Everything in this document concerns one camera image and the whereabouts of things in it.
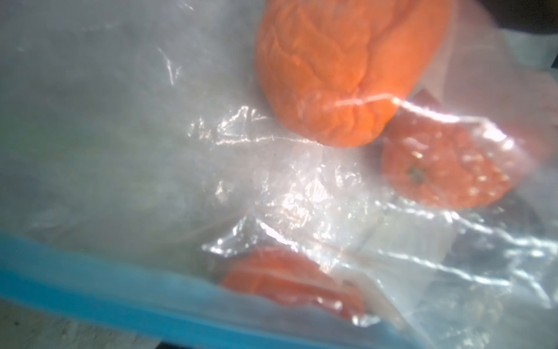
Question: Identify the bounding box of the blue-zip bag of oranges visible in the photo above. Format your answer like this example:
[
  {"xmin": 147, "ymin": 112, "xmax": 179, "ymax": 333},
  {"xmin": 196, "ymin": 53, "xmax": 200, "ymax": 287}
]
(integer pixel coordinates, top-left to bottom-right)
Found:
[{"xmin": 1, "ymin": 1, "xmax": 557, "ymax": 348}]

